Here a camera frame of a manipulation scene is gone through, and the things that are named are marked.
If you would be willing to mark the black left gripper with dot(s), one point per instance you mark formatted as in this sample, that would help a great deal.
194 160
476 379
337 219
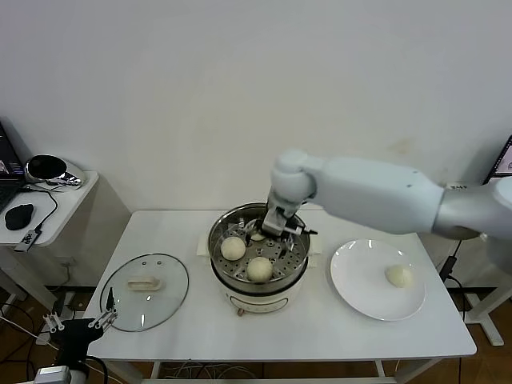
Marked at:
78 332

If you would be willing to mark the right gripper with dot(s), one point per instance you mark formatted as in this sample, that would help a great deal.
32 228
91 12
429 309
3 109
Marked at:
276 220

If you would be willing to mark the white steamed baozi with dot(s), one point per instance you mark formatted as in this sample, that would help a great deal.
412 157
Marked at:
233 249
258 237
398 276
259 269

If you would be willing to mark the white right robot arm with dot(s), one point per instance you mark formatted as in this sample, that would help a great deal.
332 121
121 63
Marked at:
380 192

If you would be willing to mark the perforated stainless steamer basket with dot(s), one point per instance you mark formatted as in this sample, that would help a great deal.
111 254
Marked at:
298 256

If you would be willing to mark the cream electric cooking pot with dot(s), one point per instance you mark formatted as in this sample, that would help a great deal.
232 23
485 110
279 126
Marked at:
260 300

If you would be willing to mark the grey usb hub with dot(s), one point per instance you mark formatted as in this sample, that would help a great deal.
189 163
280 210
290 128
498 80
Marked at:
28 240

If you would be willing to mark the white round plate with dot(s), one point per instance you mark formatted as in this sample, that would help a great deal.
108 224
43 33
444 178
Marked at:
360 288

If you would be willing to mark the white work table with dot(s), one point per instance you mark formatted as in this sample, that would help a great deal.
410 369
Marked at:
192 320

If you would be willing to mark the black computer mouse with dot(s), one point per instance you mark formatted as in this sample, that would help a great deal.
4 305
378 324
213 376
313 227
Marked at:
19 217

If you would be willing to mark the white side table with headset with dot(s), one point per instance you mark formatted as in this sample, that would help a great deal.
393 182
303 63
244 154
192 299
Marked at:
76 196

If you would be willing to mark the chrome headset with black visor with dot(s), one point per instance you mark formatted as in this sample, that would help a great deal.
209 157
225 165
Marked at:
72 176

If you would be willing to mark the dark laptop beside mouse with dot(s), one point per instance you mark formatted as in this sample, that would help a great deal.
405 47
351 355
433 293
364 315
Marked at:
8 188

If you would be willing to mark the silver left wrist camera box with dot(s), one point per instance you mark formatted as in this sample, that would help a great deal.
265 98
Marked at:
52 376

